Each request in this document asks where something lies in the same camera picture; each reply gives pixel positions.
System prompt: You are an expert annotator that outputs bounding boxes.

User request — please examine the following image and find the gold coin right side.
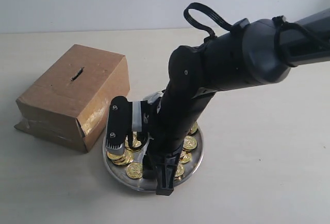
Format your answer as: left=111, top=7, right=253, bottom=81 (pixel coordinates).
left=183, top=135, right=197, bottom=151

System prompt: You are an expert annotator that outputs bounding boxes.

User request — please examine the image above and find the gold coin front right top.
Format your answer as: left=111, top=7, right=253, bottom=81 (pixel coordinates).
left=175, top=163, right=185, bottom=178

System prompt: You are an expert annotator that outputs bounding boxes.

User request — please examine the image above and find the gold coin far right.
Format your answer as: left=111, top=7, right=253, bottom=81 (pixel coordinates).
left=188, top=122, right=199, bottom=135

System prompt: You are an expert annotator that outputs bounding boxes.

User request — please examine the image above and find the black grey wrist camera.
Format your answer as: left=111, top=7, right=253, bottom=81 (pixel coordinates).
left=105, top=96, right=132, bottom=156

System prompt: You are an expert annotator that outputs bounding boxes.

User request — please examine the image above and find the round stainless steel plate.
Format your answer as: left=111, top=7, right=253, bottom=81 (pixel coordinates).
left=102, top=127, right=204, bottom=192

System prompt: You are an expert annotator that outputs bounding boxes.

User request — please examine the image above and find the gold coin front left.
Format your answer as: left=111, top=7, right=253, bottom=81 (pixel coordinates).
left=126, top=162, right=143, bottom=179

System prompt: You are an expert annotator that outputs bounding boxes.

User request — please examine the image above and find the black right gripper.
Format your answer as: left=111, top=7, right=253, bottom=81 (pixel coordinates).
left=144, top=80, right=206, bottom=189

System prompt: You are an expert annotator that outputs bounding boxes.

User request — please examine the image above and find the cardboard box with slot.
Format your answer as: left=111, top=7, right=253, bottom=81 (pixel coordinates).
left=15, top=44, right=130, bottom=153

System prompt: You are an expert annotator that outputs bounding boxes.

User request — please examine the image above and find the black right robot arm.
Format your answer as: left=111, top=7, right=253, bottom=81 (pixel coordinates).
left=143, top=10, right=329, bottom=196

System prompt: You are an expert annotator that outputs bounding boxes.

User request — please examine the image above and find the black cable loop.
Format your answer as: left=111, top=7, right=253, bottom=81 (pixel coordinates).
left=183, top=2, right=248, bottom=42

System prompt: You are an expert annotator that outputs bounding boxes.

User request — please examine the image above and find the gold coin left stack top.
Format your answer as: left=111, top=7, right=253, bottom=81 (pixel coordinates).
left=106, top=152, right=125, bottom=161

